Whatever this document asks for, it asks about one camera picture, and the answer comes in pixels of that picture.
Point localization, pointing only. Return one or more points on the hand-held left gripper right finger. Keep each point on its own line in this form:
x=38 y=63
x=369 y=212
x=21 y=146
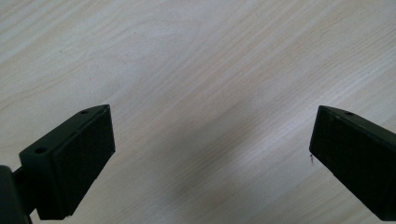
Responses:
x=358 y=155

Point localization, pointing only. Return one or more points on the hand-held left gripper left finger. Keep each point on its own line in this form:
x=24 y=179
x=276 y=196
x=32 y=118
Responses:
x=70 y=161

